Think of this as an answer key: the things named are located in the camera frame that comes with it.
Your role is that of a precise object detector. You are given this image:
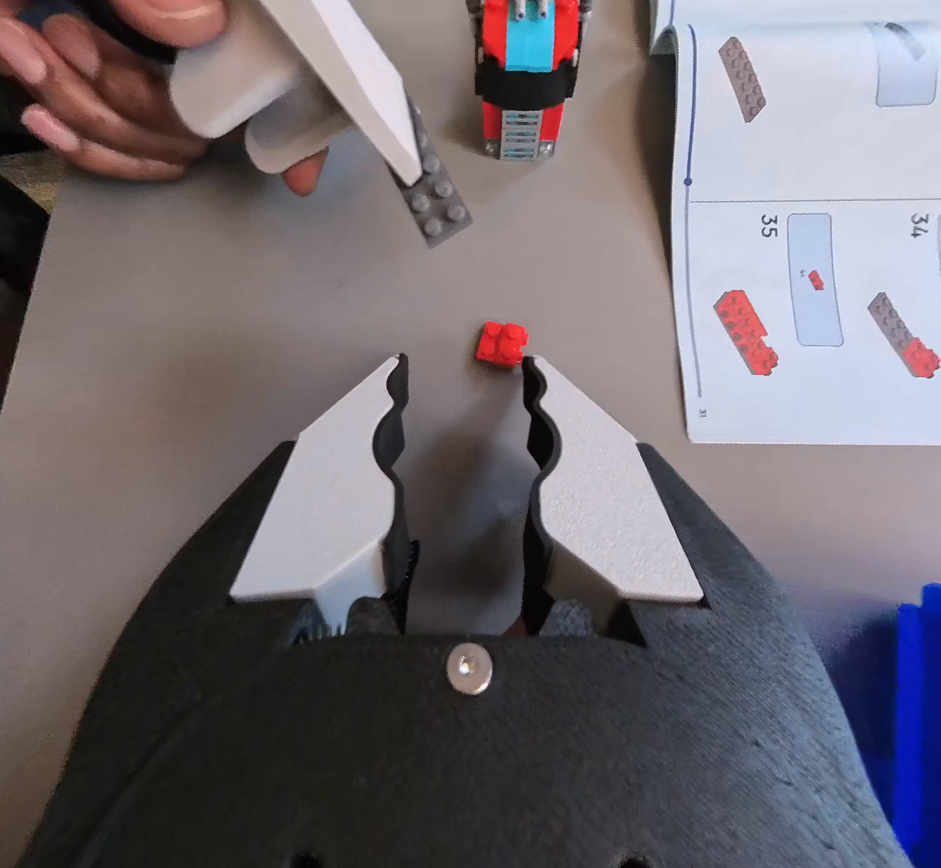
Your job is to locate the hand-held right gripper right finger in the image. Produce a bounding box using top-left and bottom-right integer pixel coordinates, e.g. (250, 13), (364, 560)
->
(519, 353), (707, 635)

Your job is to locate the person's dark jacket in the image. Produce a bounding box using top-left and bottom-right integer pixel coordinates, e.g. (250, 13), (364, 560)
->
(0, 173), (51, 413)

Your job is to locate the large blue storage bin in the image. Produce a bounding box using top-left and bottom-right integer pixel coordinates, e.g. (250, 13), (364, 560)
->
(838, 581), (941, 868)

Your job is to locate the building instruction booklet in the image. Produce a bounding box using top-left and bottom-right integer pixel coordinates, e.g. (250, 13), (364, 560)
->
(638, 0), (941, 447)

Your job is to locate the small red toy brick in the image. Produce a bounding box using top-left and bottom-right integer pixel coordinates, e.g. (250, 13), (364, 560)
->
(475, 320), (530, 371)

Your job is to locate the grey desk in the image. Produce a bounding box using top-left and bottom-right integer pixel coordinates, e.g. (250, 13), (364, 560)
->
(0, 0), (941, 868)

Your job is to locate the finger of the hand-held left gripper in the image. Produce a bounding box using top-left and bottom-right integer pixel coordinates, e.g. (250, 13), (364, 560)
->
(168, 0), (426, 187)
(245, 83), (363, 175)

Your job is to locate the person's left hand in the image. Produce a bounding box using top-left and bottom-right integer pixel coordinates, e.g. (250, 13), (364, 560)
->
(0, 0), (329, 198)

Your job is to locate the red and blue brick truck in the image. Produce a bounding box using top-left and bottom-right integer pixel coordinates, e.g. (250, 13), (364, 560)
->
(463, 0), (598, 163)

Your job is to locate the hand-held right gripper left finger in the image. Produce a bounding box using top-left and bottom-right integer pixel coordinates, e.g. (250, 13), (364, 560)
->
(229, 352), (421, 635)

